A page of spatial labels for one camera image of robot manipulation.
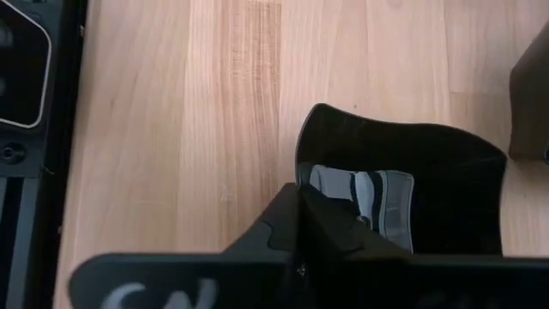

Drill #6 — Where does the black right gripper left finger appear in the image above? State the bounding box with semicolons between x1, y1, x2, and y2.
222;183;304;309

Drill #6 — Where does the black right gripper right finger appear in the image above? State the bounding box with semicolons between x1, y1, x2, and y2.
301;185;413;309

